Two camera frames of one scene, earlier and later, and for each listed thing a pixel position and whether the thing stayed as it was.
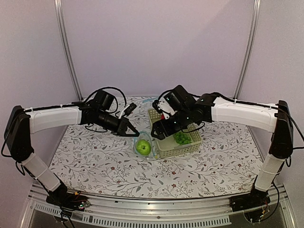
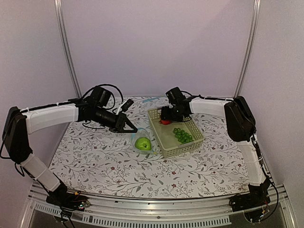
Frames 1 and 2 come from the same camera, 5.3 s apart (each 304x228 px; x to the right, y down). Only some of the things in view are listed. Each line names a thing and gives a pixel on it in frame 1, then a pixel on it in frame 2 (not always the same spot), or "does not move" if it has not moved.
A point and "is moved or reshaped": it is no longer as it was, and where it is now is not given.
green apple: (143, 147) is moved or reshaped
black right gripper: (156, 125) -> (165, 115)
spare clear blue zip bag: (149, 99) does not move
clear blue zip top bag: (143, 145) is moved or reshaped
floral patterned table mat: (95, 162) does not move
